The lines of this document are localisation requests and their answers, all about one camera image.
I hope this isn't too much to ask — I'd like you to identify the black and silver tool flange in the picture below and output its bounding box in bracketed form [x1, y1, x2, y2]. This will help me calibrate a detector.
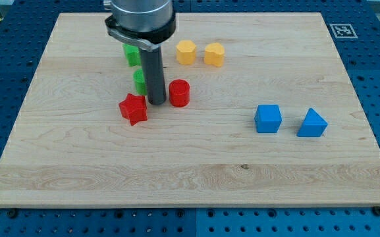
[105, 13, 176, 51]

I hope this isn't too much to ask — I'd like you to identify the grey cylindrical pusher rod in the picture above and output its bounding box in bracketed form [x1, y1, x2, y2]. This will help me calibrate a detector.
[139, 47, 166, 105]

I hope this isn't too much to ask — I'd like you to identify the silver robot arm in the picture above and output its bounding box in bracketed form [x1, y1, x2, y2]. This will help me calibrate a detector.
[103, 0, 176, 105]

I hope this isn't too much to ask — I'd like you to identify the yellow heart block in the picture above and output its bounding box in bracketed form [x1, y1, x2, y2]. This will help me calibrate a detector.
[204, 42, 225, 67]

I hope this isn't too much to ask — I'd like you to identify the green star block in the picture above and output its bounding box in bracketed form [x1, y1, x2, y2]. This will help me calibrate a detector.
[122, 43, 141, 66]

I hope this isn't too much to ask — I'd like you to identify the green cylinder block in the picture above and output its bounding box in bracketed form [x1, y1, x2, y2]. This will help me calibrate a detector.
[133, 68, 147, 95]

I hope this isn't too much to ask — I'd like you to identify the yellow hexagon block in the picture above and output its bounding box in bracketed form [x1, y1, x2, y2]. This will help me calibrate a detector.
[176, 40, 197, 65]

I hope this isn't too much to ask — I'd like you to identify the red cylinder block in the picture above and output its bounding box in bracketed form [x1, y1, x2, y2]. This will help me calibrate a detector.
[169, 79, 190, 107]

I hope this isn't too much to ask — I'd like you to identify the red star block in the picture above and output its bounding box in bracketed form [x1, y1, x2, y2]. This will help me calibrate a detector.
[119, 93, 148, 126]

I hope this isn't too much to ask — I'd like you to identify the wooden board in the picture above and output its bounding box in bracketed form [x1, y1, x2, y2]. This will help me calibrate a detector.
[0, 13, 380, 209]

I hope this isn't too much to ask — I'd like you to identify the blue cube block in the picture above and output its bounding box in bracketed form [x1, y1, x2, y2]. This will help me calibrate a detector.
[254, 105, 282, 133]

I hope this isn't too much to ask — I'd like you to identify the blue triangle block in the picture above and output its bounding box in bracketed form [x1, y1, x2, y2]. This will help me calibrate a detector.
[297, 108, 328, 137]

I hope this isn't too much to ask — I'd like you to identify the white fiducial marker tag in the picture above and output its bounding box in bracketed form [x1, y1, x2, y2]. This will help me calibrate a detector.
[329, 23, 358, 39]

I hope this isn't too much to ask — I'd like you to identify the black bolt front left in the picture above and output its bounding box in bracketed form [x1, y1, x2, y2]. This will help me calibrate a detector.
[6, 209, 18, 219]

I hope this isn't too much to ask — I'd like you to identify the black bolt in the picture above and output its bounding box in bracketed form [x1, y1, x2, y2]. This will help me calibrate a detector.
[372, 206, 380, 217]
[6, 209, 18, 219]

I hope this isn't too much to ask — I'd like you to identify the black bolt front right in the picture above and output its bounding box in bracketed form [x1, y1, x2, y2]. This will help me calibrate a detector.
[372, 206, 380, 217]

